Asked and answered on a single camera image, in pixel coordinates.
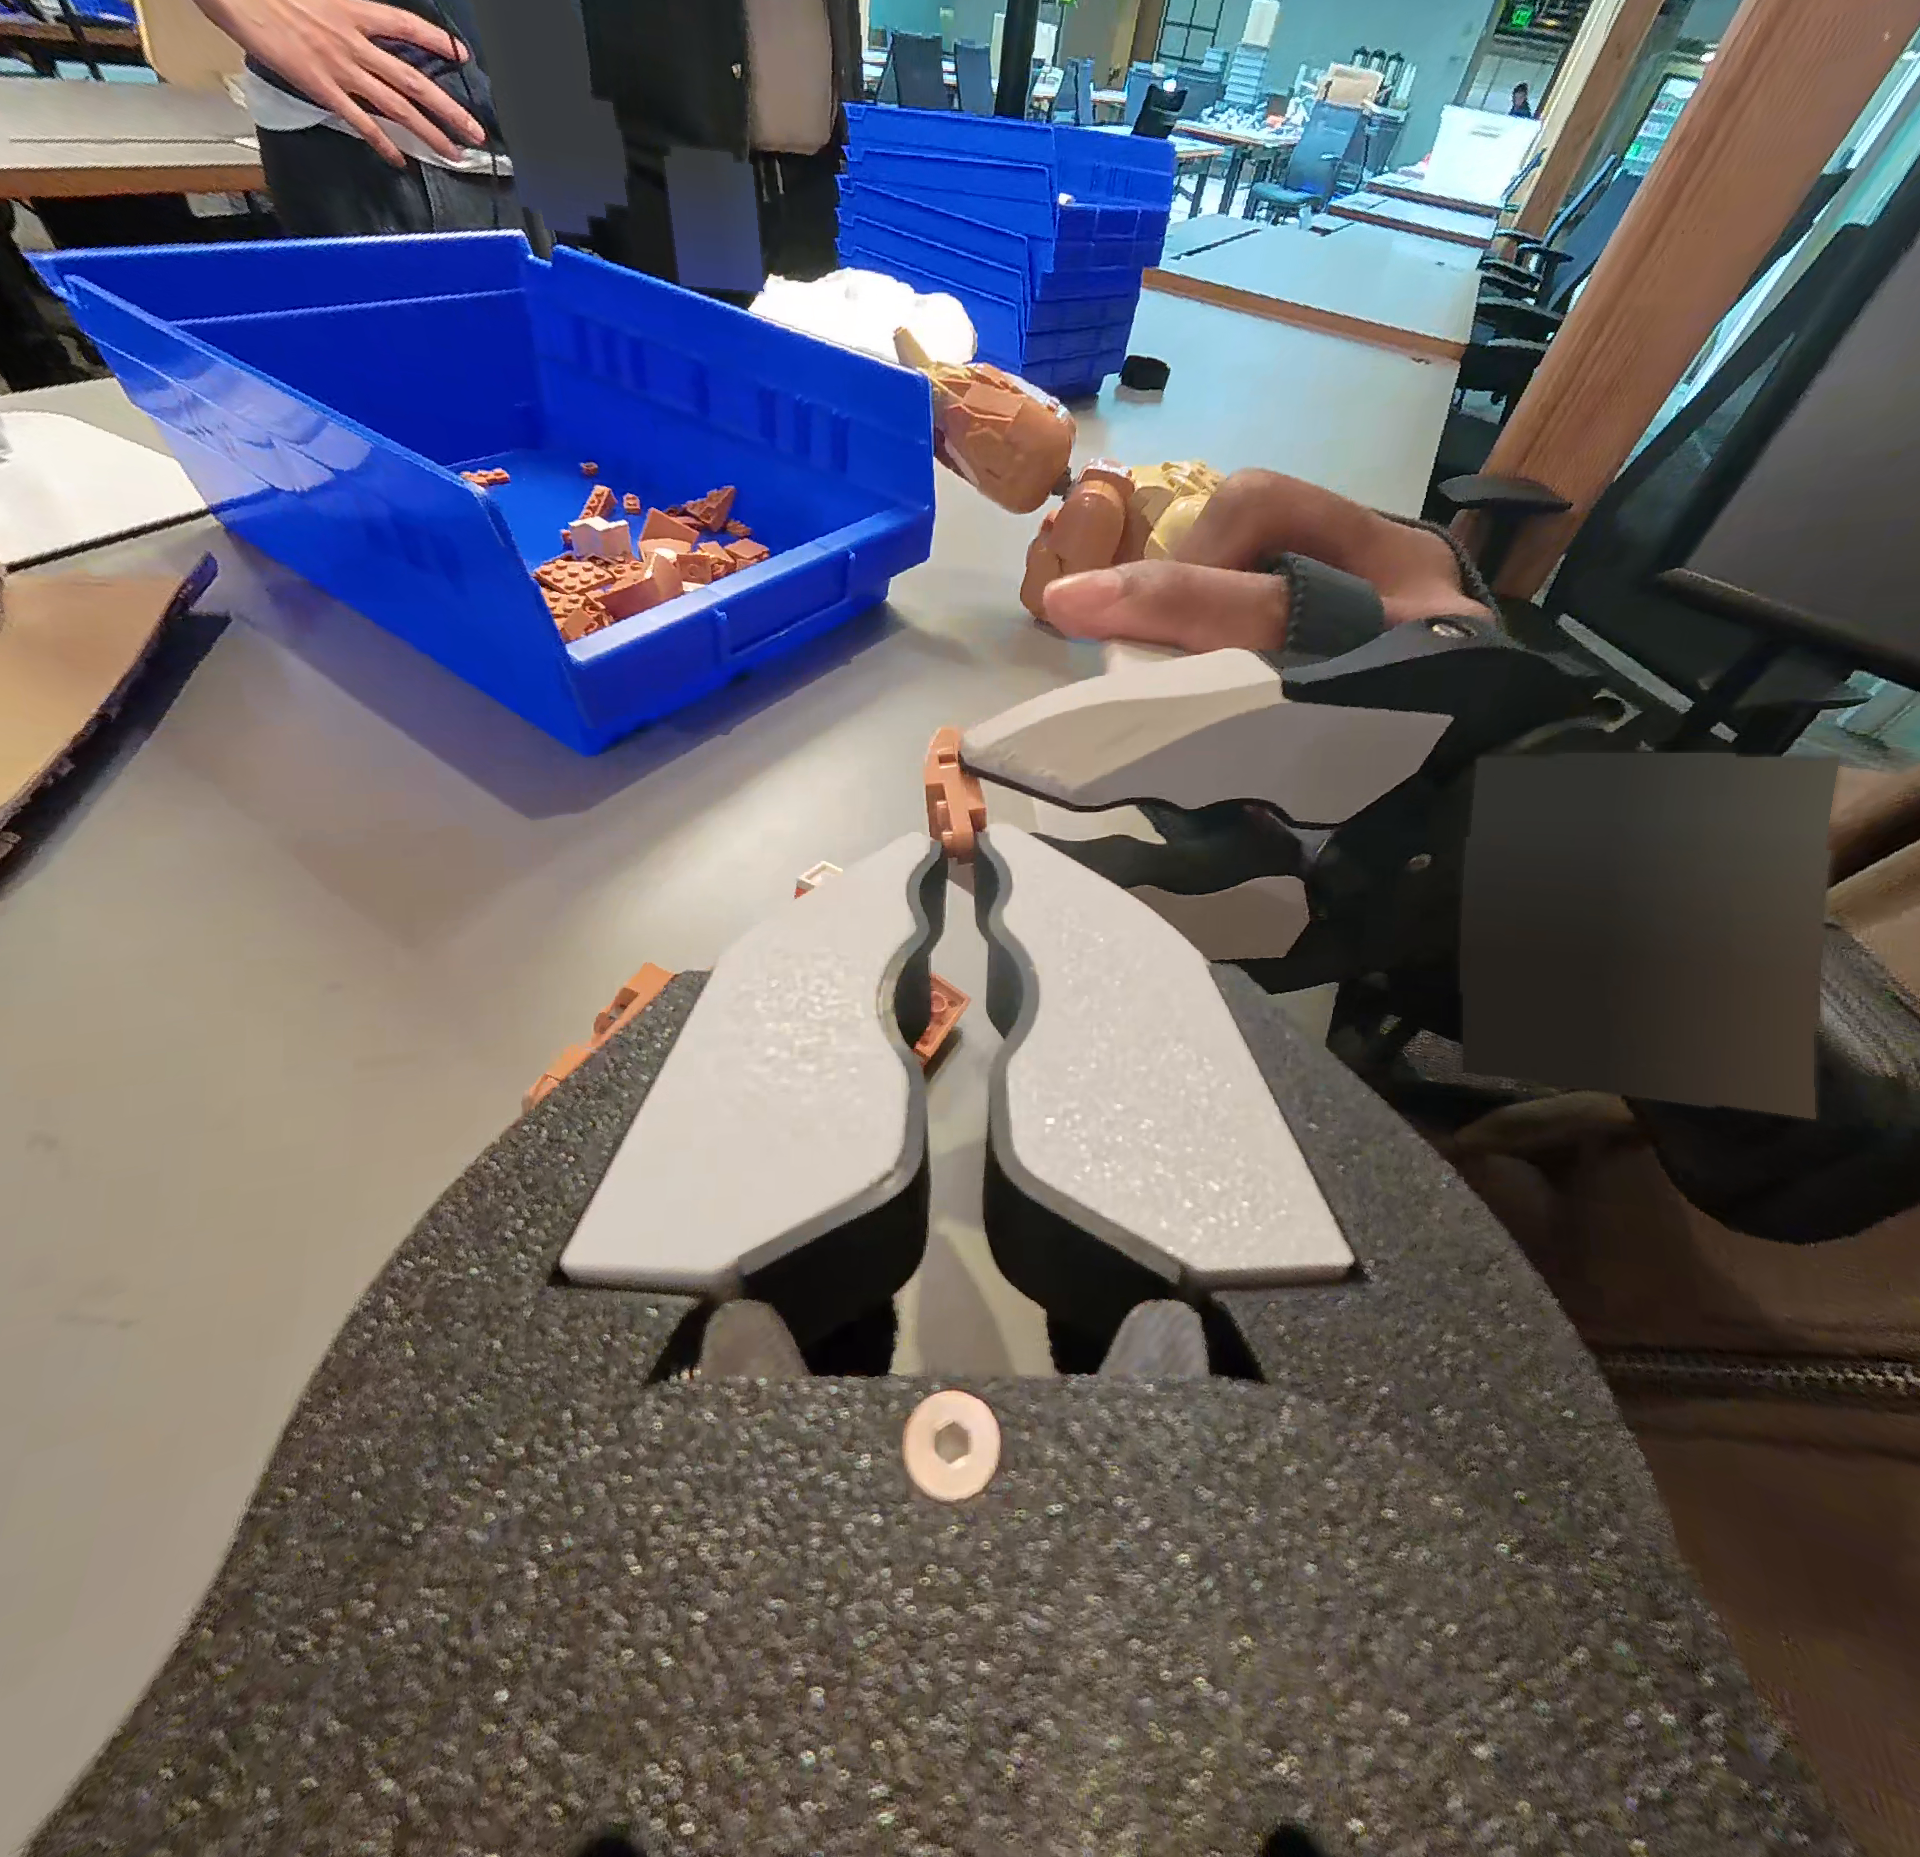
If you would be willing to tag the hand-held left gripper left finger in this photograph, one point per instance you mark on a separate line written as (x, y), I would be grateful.
(767, 1124)

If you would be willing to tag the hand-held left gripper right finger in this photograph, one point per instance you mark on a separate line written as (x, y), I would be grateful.
(1165, 1124)

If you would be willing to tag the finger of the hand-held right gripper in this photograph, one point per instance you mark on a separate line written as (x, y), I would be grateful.
(1202, 733)
(1202, 899)

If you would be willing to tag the small brown bracket piece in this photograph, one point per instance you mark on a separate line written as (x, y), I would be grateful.
(956, 800)

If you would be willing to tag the blue plastic bin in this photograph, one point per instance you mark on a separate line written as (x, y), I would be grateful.
(331, 448)

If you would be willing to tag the brown curved brick piece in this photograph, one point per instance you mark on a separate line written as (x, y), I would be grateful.
(601, 1034)

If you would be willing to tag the tan brick animal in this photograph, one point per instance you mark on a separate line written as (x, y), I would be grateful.
(1126, 532)

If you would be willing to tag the small black cap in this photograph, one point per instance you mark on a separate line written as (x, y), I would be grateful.
(1144, 376)

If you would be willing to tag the brown toy figure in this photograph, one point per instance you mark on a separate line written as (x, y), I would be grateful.
(997, 434)

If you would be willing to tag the black office chair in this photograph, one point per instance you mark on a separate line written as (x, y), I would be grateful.
(1681, 448)

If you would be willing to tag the stack of blue bins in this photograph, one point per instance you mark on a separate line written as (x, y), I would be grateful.
(1007, 253)

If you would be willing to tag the white crumpled wrapper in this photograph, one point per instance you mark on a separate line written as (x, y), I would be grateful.
(866, 317)

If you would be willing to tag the pile of brown bricks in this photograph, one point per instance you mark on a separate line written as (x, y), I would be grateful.
(638, 563)

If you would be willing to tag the white screen stand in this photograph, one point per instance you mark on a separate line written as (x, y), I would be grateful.
(91, 485)

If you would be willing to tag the wooden background table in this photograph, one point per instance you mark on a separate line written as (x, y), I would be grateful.
(122, 134)

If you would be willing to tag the wooden post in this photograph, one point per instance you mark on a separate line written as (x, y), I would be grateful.
(1712, 208)

